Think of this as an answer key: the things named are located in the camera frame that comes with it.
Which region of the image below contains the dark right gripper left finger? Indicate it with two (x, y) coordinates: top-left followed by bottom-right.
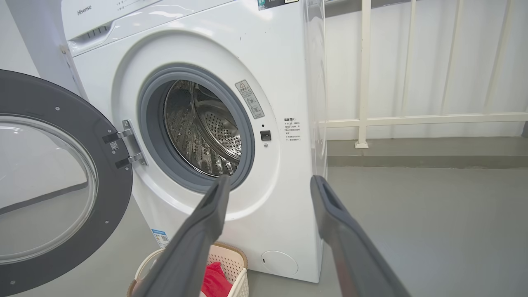
(132, 175), (231, 297)

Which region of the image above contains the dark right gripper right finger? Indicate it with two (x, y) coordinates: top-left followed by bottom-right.
(311, 175), (411, 297)

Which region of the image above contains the red and white garment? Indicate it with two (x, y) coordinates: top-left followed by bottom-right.
(201, 262), (233, 297)

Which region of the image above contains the dark round glass washer door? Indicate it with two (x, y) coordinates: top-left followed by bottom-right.
(0, 69), (133, 297)

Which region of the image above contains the cream perforated laundry basket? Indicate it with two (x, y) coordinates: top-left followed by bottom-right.
(126, 242), (249, 297)

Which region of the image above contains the white front-load washing machine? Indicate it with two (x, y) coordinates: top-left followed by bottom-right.
(61, 0), (328, 284)

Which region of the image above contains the metal door hinge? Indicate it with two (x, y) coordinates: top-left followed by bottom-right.
(102, 120), (148, 169)

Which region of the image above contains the blue energy label sticker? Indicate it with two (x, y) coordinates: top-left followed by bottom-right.
(151, 229), (170, 249)

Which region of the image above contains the round white filter cover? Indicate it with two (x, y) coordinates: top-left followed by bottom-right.
(261, 250), (299, 277)

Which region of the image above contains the steel washer drum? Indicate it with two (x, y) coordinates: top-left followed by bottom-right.
(164, 80), (242, 177)

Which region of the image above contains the grey warning sticker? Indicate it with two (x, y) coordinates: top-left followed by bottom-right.
(235, 80), (265, 120)

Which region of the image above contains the white metal railing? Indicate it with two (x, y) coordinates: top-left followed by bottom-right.
(318, 0), (528, 149)

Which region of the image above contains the white detergent drawer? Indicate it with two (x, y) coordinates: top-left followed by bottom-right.
(61, 0), (165, 42)

